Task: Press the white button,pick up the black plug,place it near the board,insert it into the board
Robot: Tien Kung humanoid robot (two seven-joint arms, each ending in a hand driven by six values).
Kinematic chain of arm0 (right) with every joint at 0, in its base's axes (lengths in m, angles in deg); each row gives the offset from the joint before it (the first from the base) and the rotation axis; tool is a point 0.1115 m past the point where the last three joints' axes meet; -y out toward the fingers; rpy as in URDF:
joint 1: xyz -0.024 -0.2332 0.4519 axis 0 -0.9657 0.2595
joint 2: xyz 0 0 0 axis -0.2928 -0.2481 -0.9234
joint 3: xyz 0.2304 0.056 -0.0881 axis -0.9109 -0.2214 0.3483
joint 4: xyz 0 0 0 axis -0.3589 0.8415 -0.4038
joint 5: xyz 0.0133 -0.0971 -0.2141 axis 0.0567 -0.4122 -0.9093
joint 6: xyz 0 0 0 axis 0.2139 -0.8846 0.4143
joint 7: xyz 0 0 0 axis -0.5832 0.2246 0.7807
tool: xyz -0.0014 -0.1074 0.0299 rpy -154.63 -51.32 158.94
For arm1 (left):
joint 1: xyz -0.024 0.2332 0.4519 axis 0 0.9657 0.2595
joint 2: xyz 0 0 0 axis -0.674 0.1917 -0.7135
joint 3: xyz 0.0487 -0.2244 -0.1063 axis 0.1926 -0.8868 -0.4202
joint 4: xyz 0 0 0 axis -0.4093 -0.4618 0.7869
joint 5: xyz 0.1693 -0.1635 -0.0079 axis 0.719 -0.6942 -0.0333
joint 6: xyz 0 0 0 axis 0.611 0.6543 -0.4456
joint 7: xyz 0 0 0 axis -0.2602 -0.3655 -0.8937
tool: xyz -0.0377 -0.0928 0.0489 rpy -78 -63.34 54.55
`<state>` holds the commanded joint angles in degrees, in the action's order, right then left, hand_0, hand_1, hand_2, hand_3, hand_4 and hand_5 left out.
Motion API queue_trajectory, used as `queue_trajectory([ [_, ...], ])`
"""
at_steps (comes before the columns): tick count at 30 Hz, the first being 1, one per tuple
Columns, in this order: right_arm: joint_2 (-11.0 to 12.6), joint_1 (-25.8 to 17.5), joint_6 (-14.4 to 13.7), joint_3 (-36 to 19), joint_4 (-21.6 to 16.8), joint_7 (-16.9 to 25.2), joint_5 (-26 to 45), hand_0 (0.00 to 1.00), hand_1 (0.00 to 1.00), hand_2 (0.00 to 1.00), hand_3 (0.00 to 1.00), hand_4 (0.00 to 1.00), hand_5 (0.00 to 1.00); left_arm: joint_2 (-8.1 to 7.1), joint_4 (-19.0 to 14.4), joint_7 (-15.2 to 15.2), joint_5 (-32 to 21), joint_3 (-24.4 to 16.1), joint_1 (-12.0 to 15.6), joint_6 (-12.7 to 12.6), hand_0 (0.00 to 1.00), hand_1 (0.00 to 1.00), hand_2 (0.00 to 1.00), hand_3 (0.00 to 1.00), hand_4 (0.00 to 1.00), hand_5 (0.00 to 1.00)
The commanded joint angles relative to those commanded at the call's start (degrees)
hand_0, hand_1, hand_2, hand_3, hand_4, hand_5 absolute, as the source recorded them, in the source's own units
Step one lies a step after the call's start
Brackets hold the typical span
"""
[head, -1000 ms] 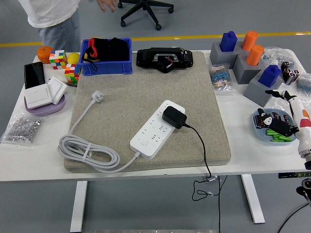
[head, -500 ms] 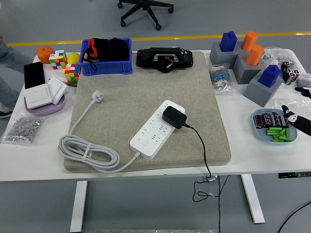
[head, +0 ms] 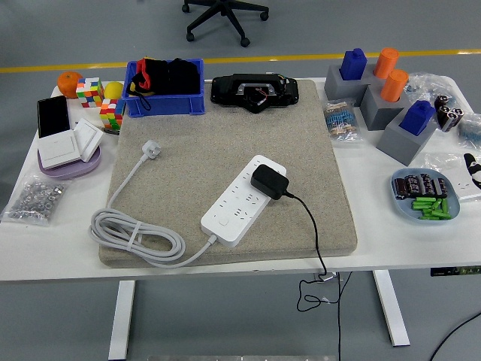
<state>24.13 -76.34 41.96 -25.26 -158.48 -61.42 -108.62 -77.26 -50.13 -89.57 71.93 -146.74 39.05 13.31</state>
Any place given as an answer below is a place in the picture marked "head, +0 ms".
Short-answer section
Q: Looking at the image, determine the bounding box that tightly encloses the thin black hanging cable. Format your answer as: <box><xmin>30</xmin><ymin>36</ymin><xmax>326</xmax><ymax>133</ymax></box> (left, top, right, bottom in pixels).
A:
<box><xmin>335</xmin><ymin>272</ymin><xmax>344</xmax><ymax>361</ymax></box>

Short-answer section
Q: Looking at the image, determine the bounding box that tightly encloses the black device housing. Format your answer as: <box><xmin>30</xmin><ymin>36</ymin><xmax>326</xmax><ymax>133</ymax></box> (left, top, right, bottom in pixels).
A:
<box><xmin>210</xmin><ymin>73</ymin><xmax>301</xmax><ymax>115</ymax></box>

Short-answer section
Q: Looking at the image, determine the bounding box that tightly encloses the black red cloth bundle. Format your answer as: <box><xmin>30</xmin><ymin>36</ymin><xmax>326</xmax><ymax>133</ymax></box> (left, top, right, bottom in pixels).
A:
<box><xmin>126</xmin><ymin>56</ymin><xmax>201</xmax><ymax>112</ymax></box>

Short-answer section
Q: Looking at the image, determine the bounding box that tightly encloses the grey block holder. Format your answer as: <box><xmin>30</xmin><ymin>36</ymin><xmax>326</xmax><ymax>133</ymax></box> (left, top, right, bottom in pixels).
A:
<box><xmin>359</xmin><ymin>85</ymin><xmax>413</xmax><ymax>132</ymax></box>
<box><xmin>324</xmin><ymin>63</ymin><xmax>380</xmax><ymax>102</ymax></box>
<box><xmin>376</xmin><ymin>108</ymin><xmax>439</xmax><ymax>167</ymax></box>

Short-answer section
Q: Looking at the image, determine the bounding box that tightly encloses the yellow lemon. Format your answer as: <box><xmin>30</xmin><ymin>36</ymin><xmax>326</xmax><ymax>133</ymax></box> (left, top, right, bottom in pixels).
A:
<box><xmin>104</xmin><ymin>80</ymin><xmax>125</xmax><ymax>102</ymax></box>

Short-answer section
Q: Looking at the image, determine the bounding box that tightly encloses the white power strip cord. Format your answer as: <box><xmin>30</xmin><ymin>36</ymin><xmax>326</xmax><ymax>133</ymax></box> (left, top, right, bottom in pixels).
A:
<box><xmin>89</xmin><ymin>139</ymin><xmax>218</xmax><ymax>268</ymax></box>

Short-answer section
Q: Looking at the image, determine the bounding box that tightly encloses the bag of taped resistors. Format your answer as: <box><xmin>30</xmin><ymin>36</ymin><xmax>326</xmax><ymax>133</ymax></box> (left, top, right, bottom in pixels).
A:
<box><xmin>322</xmin><ymin>98</ymin><xmax>365</xmax><ymax>144</ymax></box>

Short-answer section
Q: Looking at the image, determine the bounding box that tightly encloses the bag of metal nuts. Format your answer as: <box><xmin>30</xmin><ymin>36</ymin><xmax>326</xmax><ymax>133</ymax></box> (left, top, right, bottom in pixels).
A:
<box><xmin>1</xmin><ymin>176</ymin><xmax>72</xmax><ymax>228</ymax></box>

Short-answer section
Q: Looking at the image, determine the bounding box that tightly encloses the blue square peg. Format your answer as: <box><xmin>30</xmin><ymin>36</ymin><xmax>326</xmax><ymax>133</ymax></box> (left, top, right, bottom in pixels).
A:
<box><xmin>398</xmin><ymin>100</ymin><xmax>437</xmax><ymax>137</ymax></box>
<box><xmin>340</xmin><ymin>48</ymin><xmax>368</xmax><ymax>81</ymax></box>

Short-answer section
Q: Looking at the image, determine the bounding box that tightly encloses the orange fruit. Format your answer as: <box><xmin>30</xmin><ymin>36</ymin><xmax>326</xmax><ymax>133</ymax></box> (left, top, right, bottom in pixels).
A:
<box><xmin>56</xmin><ymin>71</ymin><xmax>83</xmax><ymax>99</ymax></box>

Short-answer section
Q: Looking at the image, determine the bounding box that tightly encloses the dark capacitor pile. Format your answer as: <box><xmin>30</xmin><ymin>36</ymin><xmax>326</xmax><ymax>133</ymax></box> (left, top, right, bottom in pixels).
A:
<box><xmin>392</xmin><ymin>172</ymin><xmax>450</xmax><ymax>200</ymax></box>

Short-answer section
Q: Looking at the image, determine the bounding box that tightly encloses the orange cylinder peg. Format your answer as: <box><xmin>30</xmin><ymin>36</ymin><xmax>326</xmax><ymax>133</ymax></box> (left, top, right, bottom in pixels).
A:
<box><xmin>380</xmin><ymin>68</ymin><xmax>410</xmax><ymax>103</ymax></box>
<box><xmin>373</xmin><ymin>47</ymin><xmax>401</xmax><ymax>80</ymax></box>

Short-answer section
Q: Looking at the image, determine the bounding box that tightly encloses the colourful puzzle cube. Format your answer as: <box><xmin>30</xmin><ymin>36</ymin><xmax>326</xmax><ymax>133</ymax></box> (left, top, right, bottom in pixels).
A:
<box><xmin>75</xmin><ymin>77</ymin><xmax>105</xmax><ymax>109</ymax></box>
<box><xmin>98</xmin><ymin>98</ymin><xmax>126</xmax><ymax>132</ymax></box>

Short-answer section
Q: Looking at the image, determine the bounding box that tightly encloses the black floor cable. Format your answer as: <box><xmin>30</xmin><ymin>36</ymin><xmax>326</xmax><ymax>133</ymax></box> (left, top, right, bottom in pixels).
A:
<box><xmin>430</xmin><ymin>311</ymin><xmax>481</xmax><ymax>361</ymax></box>

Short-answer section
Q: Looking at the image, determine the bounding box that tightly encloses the light blue plate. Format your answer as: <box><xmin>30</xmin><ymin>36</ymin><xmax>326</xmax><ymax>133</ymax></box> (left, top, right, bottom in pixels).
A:
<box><xmin>389</xmin><ymin>168</ymin><xmax>461</xmax><ymax>226</ymax></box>

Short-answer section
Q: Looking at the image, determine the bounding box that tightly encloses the white table leg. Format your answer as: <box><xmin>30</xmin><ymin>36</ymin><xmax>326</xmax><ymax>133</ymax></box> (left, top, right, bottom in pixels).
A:
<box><xmin>107</xmin><ymin>280</ymin><xmax>136</xmax><ymax>361</ymax></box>
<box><xmin>372</xmin><ymin>269</ymin><xmax>410</xmax><ymax>347</ymax></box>

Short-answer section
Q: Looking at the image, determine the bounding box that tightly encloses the grey-brown mat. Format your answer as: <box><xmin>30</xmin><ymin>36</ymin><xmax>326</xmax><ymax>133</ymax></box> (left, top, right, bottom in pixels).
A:
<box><xmin>98</xmin><ymin>78</ymin><xmax>358</xmax><ymax>268</ymax></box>

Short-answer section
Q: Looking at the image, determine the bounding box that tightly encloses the black smartphone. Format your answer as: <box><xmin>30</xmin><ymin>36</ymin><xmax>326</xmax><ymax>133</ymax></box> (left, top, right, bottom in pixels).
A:
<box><xmin>36</xmin><ymin>95</ymin><xmax>71</xmax><ymax>139</ymax></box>

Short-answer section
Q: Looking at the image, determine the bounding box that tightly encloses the blue plastic bin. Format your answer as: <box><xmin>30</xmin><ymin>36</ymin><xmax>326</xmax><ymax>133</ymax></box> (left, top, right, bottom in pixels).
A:
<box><xmin>120</xmin><ymin>58</ymin><xmax>207</xmax><ymax>118</ymax></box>

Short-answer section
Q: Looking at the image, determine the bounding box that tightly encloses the small white wall switch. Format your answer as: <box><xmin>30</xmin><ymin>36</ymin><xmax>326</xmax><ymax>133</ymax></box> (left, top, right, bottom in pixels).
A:
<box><xmin>73</xmin><ymin>118</ymin><xmax>104</xmax><ymax>163</ymax></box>

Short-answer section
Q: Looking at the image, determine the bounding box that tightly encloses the green component pile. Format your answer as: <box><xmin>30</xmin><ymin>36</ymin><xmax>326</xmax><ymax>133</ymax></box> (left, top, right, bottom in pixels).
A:
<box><xmin>411</xmin><ymin>197</ymin><xmax>452</xmax><ymax>222</ymax></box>

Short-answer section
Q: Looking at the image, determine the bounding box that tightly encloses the black capacitor bundle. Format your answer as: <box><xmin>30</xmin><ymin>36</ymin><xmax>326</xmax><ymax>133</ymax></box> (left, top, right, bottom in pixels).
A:
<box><xmin>434</xmin><ymin>94</ymin><xmax>466</xmax><ymax>133</ymax></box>

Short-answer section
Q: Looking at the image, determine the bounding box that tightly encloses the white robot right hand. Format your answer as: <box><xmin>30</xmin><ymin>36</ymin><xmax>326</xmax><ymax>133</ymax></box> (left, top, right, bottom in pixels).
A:
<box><xmin>463</xmin><ymin>152</ymin><xmax>481</xmax><ymax>190</ymax></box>

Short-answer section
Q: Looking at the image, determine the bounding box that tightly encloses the white power strip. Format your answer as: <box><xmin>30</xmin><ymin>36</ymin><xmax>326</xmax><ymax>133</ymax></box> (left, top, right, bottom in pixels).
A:
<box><xmin>200</xmin><ymin>154</ymin><xmax>287</xmax><ymax>248</ymax></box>

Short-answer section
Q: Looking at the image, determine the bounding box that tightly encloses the purple plate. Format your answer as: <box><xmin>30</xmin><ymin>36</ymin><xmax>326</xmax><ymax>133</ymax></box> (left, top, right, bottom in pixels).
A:
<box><xmin>36</xmin><ymin>144</ymin><xmax>103</xmax><ymax>181</ymax></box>

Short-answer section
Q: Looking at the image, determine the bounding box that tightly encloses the large white wall switch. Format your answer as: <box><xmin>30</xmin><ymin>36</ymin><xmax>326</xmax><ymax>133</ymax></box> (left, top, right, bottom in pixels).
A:
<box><xmin>37</xmin><ymin>129</ymin><xmax>83</xmax><ymax>170</ymax></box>

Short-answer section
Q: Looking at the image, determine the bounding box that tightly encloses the clear plastic bag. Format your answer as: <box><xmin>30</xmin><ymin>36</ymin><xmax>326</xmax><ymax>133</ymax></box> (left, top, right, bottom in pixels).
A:
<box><xmin>404</xmin><ymin>71</ymin><xmax>458</xmax><ymax>110</ymax></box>

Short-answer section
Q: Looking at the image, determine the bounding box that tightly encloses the black table control panel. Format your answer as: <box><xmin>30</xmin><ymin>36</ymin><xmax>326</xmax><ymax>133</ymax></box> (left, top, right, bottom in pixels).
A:
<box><xmin>431</xmin><ymin>265</ymin><xmax>481</xmax><ymax>278</ymax></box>

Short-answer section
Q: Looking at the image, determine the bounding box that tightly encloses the bag of blue resistors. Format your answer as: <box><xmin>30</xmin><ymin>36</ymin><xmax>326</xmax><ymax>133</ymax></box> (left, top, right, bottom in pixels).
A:
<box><xmin>456</xmin><ymin>112</ymin><xmax>481</xmax><ymax>150</ymax></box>

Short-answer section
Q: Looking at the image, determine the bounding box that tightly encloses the bagged white socket panel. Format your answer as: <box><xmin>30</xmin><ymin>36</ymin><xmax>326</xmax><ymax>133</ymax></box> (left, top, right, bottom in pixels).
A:
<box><xmin>424</xmin><ymin>152</ymin><xmax>481</xmax><ymax>204</ymax></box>

